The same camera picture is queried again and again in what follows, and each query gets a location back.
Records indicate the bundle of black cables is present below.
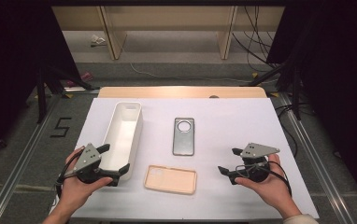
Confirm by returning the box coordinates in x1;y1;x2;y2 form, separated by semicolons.
232;5;281;73

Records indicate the white table mat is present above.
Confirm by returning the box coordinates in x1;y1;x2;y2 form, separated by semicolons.
58;97;321;220

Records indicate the person's left hand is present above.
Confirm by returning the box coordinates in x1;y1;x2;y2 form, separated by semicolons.
56;146;114;217

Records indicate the right hand-held gripper cable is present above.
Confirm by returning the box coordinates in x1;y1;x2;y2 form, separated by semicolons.
236;161;293;198

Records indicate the metal floor rail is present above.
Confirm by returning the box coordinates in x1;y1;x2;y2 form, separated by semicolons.
278;92;355;224
0;92;63;224

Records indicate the black floor cable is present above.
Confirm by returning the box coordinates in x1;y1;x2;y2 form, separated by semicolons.
274;102;311;158

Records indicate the crumpled white paper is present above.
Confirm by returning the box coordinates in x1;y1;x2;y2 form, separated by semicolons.
90;34;107;48

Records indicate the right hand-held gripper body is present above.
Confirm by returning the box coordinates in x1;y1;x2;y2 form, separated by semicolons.
239;142;281;185

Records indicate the dark curtain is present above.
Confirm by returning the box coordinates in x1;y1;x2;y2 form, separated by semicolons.
265;0;357;213
0;0;81;162

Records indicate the light wooden shelf unit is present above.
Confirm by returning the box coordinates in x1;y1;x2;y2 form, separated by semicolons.
50;5;286;61

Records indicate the white plastic storage box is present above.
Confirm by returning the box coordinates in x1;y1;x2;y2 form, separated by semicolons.
99;101;144;182

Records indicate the beige phone case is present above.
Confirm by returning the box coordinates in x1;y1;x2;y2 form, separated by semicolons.
143;164;198;196

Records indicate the silver phone case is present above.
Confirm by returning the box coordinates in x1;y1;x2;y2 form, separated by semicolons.
172;117;195;157

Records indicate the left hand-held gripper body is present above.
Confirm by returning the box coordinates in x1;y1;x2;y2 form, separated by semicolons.
72;143;109;185

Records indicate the person's right hand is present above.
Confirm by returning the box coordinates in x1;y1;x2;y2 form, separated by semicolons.
234;153;303;219

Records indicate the black metal stand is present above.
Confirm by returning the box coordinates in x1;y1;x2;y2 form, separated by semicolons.
248;61;303;121
36;63;100;124

